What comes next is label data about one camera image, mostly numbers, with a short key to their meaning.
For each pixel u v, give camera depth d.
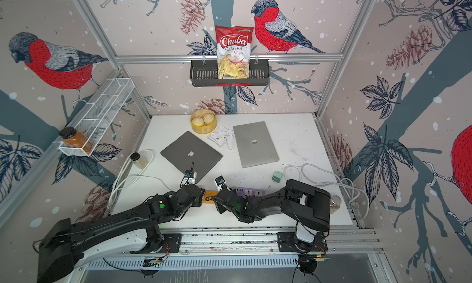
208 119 1.11
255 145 1.07
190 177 0.72
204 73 0.95
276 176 0.91
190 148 1.04
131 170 0.97
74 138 0.61
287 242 0.73
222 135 1.11
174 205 0.59
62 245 0.40
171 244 0.73
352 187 0.89
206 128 1.10
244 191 0.86
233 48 0.85
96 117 0.78
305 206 0.46
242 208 0.65
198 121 1.10
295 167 0.98
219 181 0.74
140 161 0.91
